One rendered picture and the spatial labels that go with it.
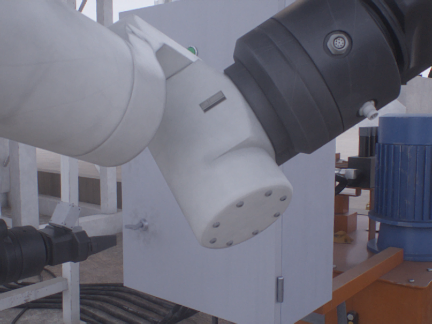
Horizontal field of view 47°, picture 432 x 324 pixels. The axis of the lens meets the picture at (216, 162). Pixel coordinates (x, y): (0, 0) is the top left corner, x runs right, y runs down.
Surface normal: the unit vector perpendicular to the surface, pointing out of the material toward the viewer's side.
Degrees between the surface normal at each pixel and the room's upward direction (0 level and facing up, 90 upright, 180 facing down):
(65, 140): 147
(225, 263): 90
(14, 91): 129
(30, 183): 90
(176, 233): 90
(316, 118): 113
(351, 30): 80
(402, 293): 90
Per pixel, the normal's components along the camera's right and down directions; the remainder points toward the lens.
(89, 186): -0.63, 0.07
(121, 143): 0.45, 0.73
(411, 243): -0.29, -0.02
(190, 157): -0.48, -0.27
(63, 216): -0.55, -0.43
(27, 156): 0.77, 0.06
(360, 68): 0.15, 0.29
